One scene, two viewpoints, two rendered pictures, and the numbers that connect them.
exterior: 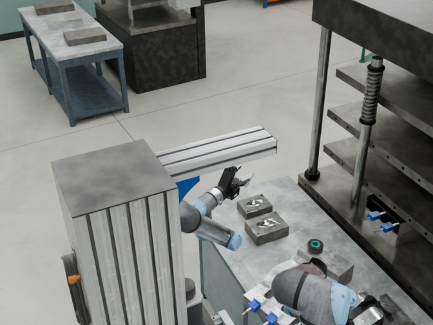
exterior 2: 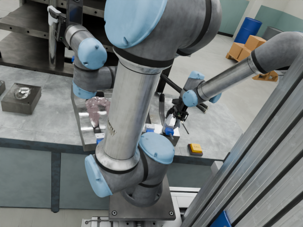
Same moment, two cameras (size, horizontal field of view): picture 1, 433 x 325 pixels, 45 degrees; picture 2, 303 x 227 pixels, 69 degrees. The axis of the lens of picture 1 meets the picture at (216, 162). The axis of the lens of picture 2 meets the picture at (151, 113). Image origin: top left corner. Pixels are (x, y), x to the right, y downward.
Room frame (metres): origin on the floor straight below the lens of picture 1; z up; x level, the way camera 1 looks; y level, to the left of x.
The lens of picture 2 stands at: (1.37, 0.63, 1.70)
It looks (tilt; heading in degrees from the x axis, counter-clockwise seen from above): 35 degrees down; 276
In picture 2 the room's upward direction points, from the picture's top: 18 degrees clockwise
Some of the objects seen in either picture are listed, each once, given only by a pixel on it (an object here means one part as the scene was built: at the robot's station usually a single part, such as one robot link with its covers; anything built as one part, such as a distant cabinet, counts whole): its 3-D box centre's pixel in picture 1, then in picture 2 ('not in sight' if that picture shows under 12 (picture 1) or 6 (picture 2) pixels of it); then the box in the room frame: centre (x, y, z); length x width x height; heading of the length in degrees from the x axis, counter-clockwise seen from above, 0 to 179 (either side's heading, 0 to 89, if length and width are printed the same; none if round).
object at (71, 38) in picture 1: (70, 54); not in sight; (5.89, 1.70, 0.44); 1.90 x 0.70 x 0.89; 28
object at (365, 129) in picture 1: (359, 167); (52, 26); (2.41, -0.80, 1.10); 0.05 x 0.05 x 1.30
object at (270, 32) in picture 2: not in sight; (268, 43); (-0.67, -7.33, 0.44); 0.59 x 0.59 x 0.88
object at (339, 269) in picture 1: (299, 283); (98, 112); (1.78, -0.39, 0.85); 0.50 x 0.26 x 0.11; 131
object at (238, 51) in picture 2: not in sight; (257, 56); (-0.10, -5.43, 0.37); 1.20 x 0.82 x 0.74; 126
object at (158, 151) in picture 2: not in sight; (151, 156); (1.38, 0.13, 1.20); 0.13 x 0.12 x 0.14; 50
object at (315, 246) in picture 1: (315, 246); not in sight; (1.96, -0.49, 0.93); 0.08 x 0.08 x 0.04
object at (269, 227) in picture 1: (266, 227); (22, 97); (2.22, -0.27, 0.83); 0.20 x 0.15 x 0.07; 113
